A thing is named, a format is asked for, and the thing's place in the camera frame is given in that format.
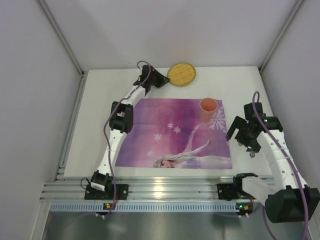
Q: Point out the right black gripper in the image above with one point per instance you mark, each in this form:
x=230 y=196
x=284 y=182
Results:
x=240 y=131

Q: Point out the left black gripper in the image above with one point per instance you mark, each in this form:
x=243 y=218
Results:
x=155 y=79

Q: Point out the yellow round woven coaster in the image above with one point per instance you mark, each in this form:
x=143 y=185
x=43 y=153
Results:
x=181 y=74

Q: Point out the pink plastic cup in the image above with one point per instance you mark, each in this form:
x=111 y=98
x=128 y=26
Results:
x=208 y=106

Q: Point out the purple Frozen placemat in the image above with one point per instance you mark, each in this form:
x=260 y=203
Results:
x=169 y=133

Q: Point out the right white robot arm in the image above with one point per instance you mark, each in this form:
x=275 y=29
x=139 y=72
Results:
x=290 y=199

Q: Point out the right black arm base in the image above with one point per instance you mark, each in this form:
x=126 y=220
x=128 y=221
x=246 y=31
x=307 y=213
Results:
x=234 y=190

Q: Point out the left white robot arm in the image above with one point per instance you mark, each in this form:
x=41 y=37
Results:
x=120 y=122

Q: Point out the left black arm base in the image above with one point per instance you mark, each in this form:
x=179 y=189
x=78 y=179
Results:
x=106 y=191

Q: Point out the perforated grey cable duct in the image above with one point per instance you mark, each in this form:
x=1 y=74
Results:
x=157 y=207

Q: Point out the aluminium mounting rail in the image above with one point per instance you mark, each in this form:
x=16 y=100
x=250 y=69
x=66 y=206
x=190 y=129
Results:
x=142 y=188

